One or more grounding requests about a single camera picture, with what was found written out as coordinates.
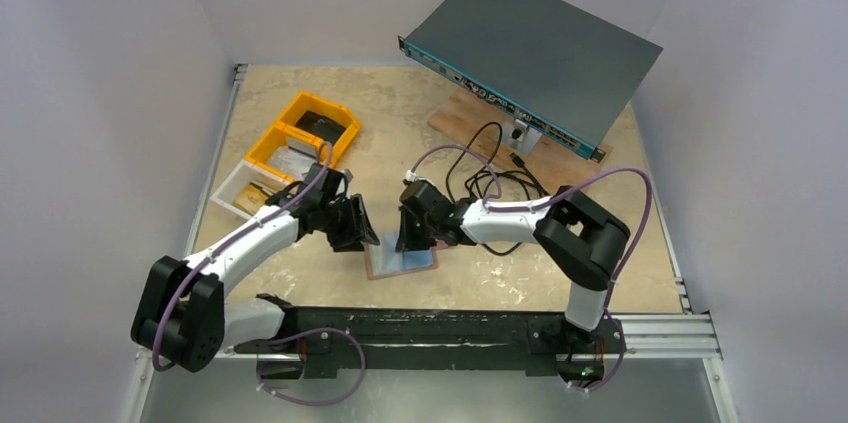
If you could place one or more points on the aluminium frame rail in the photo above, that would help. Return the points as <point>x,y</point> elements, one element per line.
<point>532,332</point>

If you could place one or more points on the yellow bin with cards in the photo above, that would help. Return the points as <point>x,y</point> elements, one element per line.
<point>274,137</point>

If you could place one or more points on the grey credit cards in bin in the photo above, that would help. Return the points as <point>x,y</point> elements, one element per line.
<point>294,158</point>

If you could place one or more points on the yellow cards in white bin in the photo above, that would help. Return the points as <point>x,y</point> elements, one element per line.
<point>252,197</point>

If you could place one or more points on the black item in bin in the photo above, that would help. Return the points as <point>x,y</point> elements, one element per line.
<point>320,126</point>

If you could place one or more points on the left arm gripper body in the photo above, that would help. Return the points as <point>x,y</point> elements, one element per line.
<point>342,221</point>

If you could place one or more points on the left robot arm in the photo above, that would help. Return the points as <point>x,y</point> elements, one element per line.
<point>183,317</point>

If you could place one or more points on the wooden board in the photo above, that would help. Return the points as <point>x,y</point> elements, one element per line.
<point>491,132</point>

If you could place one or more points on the white plastic bin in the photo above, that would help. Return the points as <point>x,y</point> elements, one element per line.
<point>243,173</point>

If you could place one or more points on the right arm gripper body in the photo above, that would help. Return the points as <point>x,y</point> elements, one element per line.
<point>414,224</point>

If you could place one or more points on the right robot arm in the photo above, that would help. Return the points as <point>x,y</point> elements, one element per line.
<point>582,238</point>

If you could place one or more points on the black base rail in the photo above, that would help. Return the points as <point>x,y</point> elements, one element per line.
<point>347,353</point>

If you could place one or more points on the grey socket box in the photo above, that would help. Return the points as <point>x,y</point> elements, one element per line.
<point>520,137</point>

